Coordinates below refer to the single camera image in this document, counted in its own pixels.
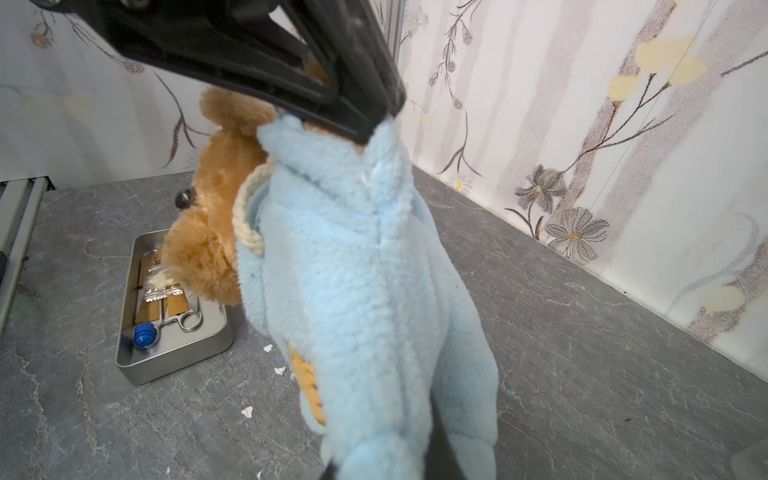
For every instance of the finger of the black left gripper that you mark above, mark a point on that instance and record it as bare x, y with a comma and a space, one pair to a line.
323, 61

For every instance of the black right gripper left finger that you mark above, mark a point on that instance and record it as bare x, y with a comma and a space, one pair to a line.
329, 473

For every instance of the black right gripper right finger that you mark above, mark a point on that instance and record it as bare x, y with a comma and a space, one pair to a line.
440, 460

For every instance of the light blue fleece hoodie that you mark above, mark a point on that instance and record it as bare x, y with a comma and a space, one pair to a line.
422, 348

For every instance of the brown teddy bear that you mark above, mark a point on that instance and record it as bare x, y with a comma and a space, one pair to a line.
210, 240

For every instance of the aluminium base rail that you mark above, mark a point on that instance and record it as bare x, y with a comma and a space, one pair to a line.
20, 204

